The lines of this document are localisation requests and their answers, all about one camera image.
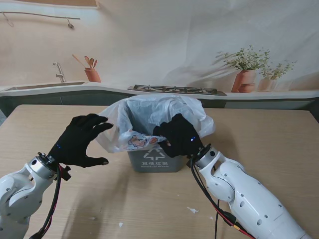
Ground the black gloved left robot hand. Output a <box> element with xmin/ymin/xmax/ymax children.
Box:
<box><xmin>47</xmin><ymin>114</ymin><xmax>115</xmax><ymax>168</ymax></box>

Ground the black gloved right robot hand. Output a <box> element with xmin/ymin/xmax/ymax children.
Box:
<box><xmin>152</xmin><ymin>114</ymin><xmax>204</xmax><ymax>158</ymax></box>

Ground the white printed plastic garbage bag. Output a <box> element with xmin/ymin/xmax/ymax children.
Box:
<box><xmin>95</xmin><ymin>94</ymin><xmax>216</xmax><ymax>154</ymax></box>

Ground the grey plastic waste bin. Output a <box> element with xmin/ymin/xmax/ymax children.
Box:
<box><xmin>124</xmin><ymin>97</ymin><xmax>200</xmax><ymax>173</ymax></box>

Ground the black gas hob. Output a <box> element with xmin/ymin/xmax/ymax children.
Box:
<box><xmin>127</xmin><ymin>84</ymin><xmax>228</xmax><ymax>96</ymax></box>

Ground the terracotta pot with wooden utensils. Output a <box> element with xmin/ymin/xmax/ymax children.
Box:
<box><xmin>72</xmin><ymin>54</ymin><xmax>102</xmax><ymax>83</ymax></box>

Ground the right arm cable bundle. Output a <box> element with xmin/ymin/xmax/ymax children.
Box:
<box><xmin>189</xmin><ymin>156</ymin><xmax>255</xmax><ymax>239</ymax></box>

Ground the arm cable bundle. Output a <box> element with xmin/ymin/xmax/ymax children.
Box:
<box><xmin>189</xmin><ymin>156</ymin><xmax>255</xmax><ymax>239</ymax></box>
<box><xmin>31</xmin><ymin>163</ymin><xmax>72</xmax><ymax>239</ymax></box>

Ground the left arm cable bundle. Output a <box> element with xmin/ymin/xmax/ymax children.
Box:
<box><xmin>31</xmin><ymin>163</ymin><xmax>72</xmax><ymax>239</ymax></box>

